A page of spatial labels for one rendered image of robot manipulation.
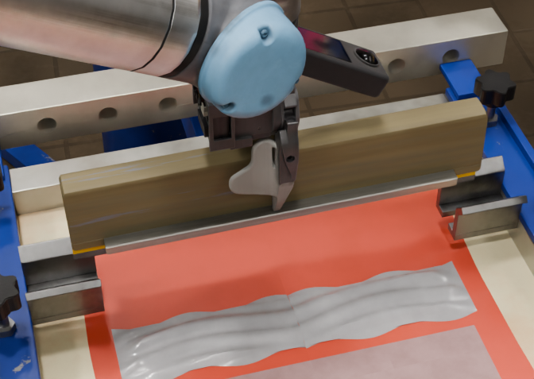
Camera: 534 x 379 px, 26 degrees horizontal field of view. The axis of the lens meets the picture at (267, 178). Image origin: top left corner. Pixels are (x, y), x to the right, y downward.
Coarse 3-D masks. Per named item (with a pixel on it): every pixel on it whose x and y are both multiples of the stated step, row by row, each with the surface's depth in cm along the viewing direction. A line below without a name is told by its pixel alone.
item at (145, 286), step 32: (96, 256) 122; (128, 256) 122; (160, 256) 122; (192, 256) 122; (224, 256) 122; (256, 256) 122; (128, 288) 119; (160, 288) 119; (192, 288) 119; (224, 288) 119; (256, 288) 119; (96, 320) 116; (128, 320) 116; (160, 320) 116; (96, 352) 113; (288, 352) 113
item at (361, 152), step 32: (320, 128) 108; (352, 128) 108; (384, 128) 108; (416, 128) 109; (448, 128) 109; (480, 128) 111; (160, 160) 105; (192, 160) 105; (224, 160) 105; (320, 160) 108; (352, 160) 109; (384, 160) 110; (416, 160) 111; (448, 160) 112; (480, 160) 114; (64, 192) 103; (96, 192) 103; (128, 192) 104; (160, 192) 105; (192, 192) 106; (224, 192) 108; (320, 192) 111; (96, 224) 106; (128, 224) 107; (160, 224) 108
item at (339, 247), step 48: (432, 192) 129; (288, 240) 123; (336, 240) 123; (384, 240) 123; (432, 240) 123; (288, 288) 119; (480, 288) 119; (384, 336) 114; (432, 336) 114; (480, 336) 114
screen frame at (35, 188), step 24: (432, 96) 135; (312, 120) 132; (336, 120) 132; (168, 144) 129; (192, 144) 129; (24, 168) 126; (48, 168) 126; (72, 168) 126; (24, 192) 124; (48, 192) 125; (528, 240) 119; (528, 264) 120
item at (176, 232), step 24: (336, 192) 111; (360, 192) 111; (384, 192) 111; (408, 192) 112; (216, 216) 109; (240, 216) 109; (264, 216) 109; (288, 216) 110; (120, 240) 107; (144, 240) 107; (168, 240) 108
